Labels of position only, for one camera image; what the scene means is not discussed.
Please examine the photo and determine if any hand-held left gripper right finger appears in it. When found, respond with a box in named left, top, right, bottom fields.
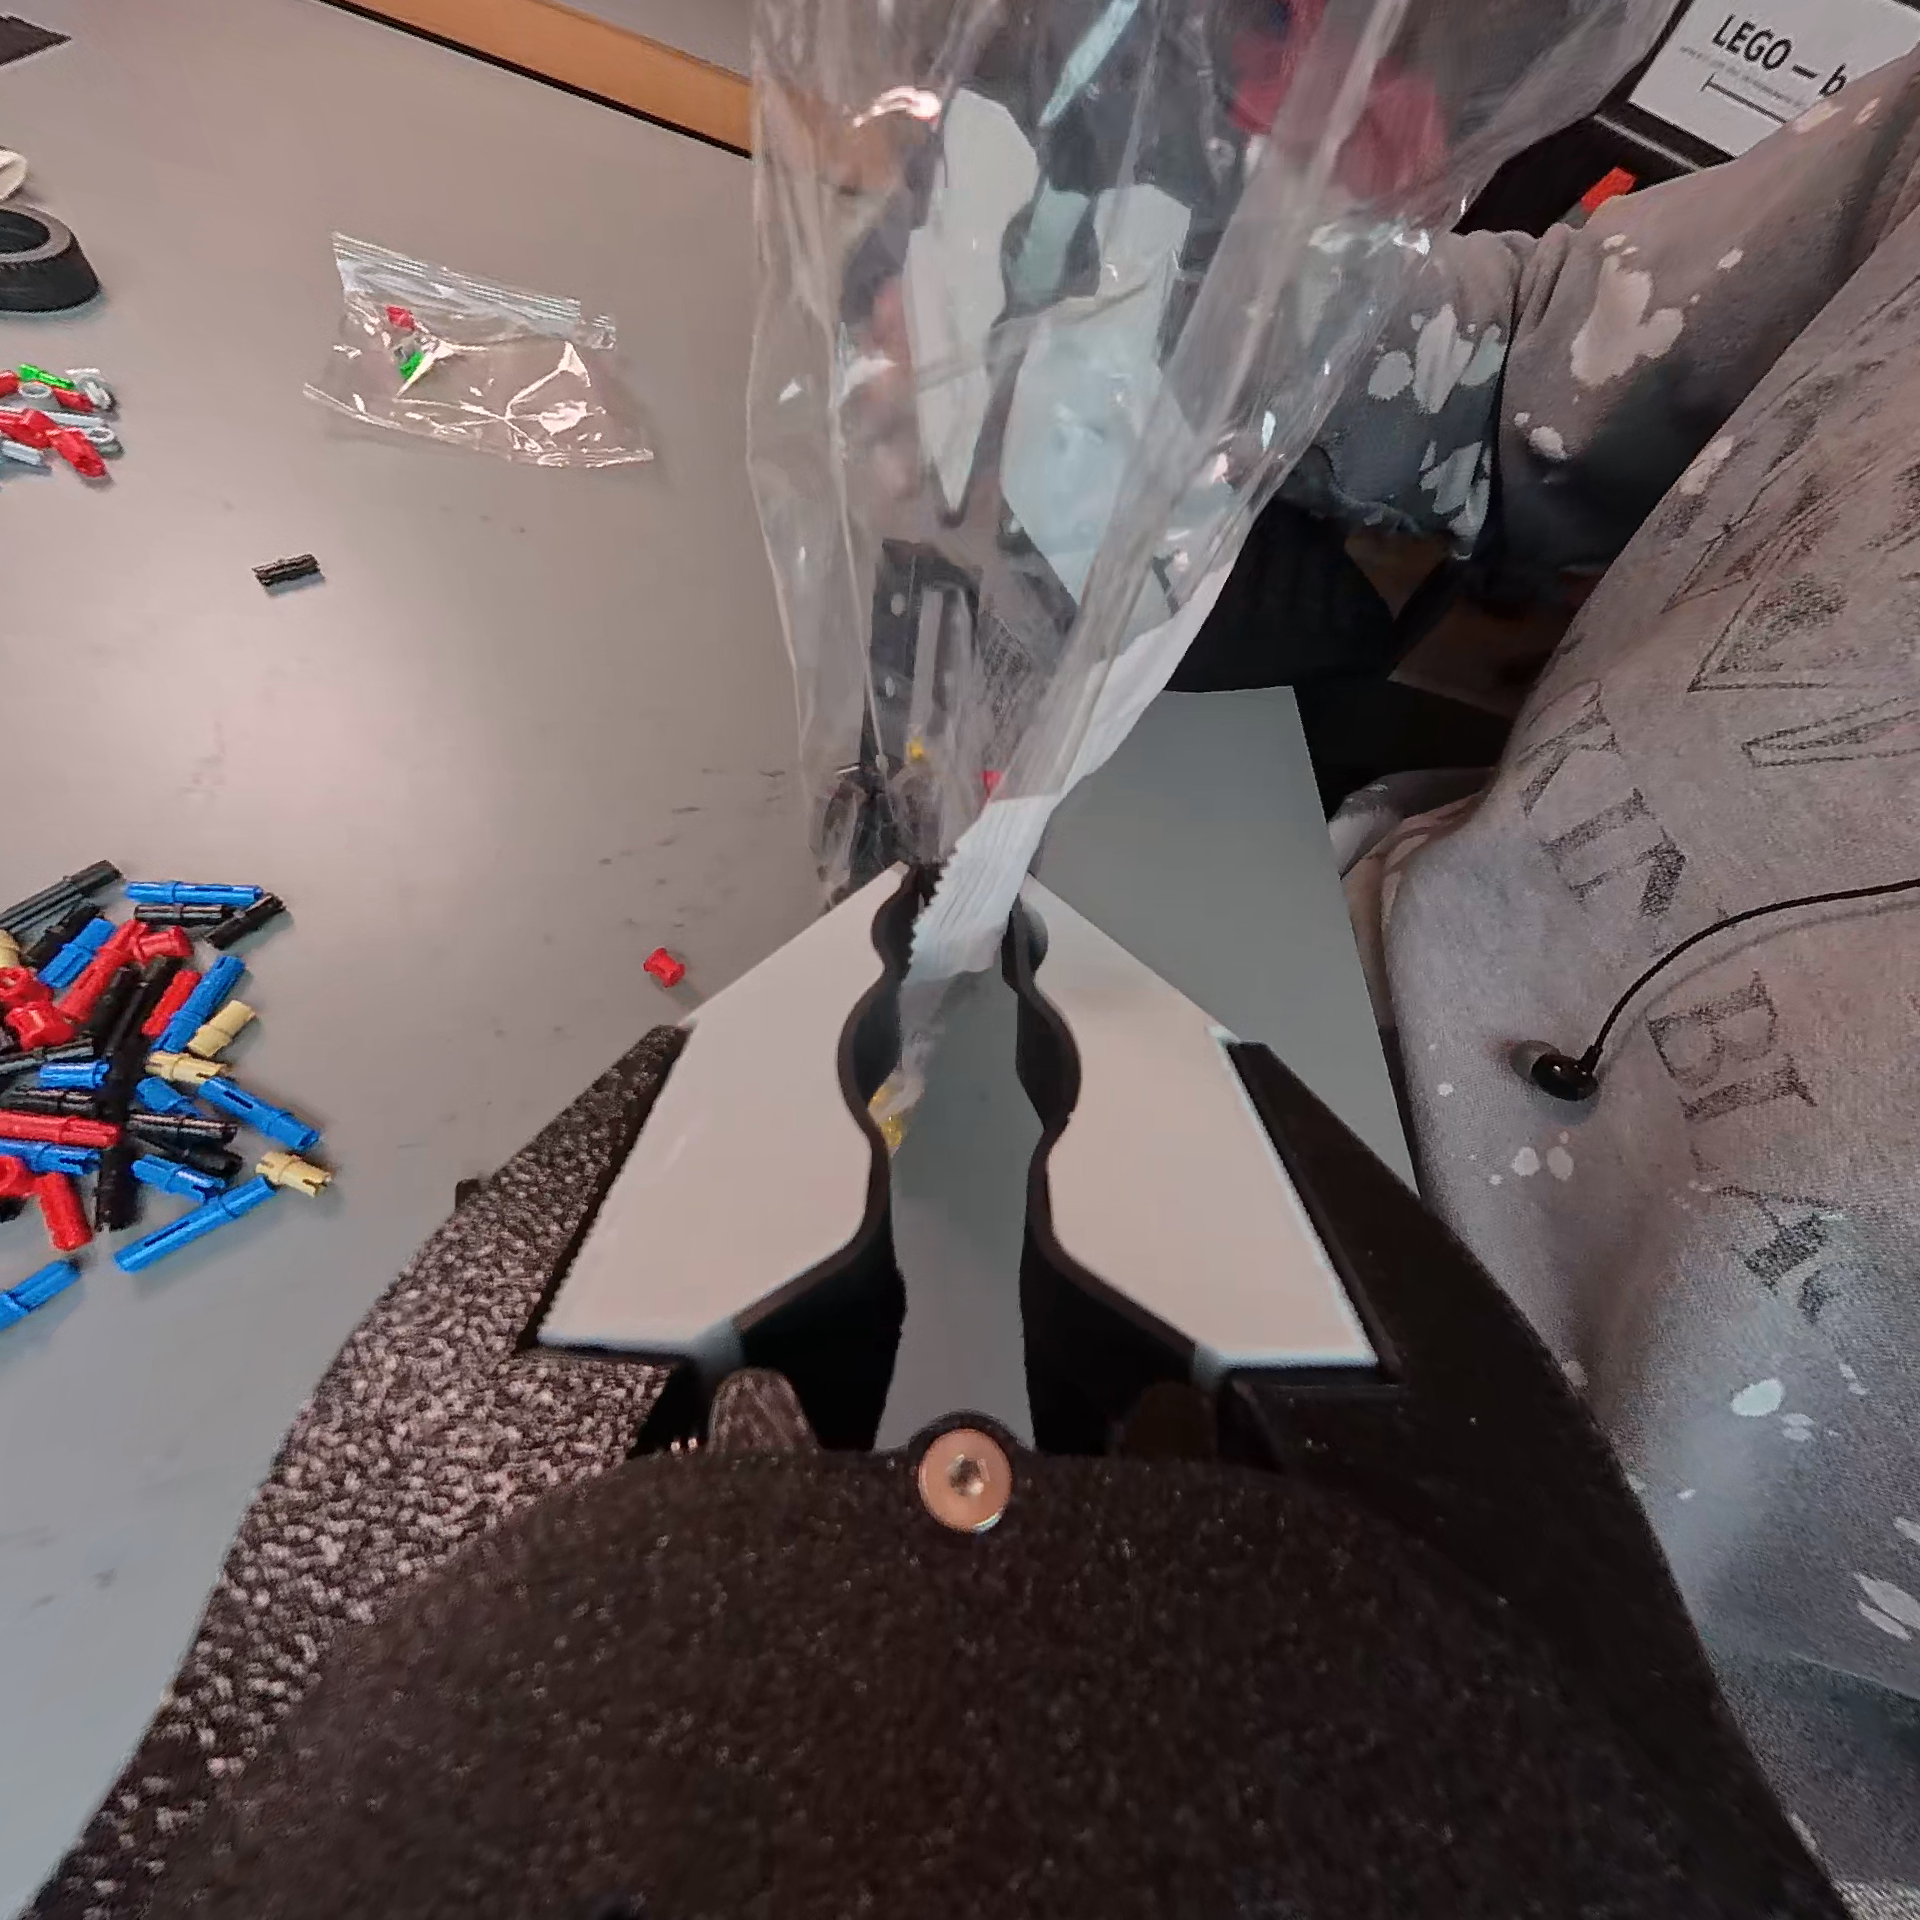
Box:
left=1001, top=897, right=1383, bottom=1375

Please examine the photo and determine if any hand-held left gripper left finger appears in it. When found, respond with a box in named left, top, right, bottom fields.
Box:
left=536, top=859, right=921, bottom=1368

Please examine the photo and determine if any clear plastic bag of parts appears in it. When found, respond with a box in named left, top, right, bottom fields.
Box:
left=748, top=0, right=1667, bottom=1162

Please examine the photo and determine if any person's right forearm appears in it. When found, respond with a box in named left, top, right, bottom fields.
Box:
left=1304, top=59, right=1920, bottom=586

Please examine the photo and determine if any grey desk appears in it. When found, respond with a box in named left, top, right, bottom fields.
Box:
left=0, top=0, right=1423, bottom=1920

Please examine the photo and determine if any grey printed sweatshirt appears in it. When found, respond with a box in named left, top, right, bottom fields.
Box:
left=1339, top=299, right=1920, bottom=1920

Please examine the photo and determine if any pile of coloured toy pins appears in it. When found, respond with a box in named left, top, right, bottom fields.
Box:
left=0, top=857, right=336, bottom=1336

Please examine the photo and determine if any small clear zip bag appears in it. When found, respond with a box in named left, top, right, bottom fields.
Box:
left=305, top=231, right=659, bottom=472

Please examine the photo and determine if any pile of red grey connectors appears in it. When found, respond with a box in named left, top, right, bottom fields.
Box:
left=0, top=364, right=125, bottom=482

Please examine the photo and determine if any wooden board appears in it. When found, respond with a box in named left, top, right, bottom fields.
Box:
left=344, top=0, right=752, bottom=154

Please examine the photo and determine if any black toy tire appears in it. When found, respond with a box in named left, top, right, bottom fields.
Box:
left=0, top=207, right=106, bottom=317

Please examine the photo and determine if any black earphone cable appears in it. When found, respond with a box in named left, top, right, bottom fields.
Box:
left=1507, top=880, right=1920, bottom=1106

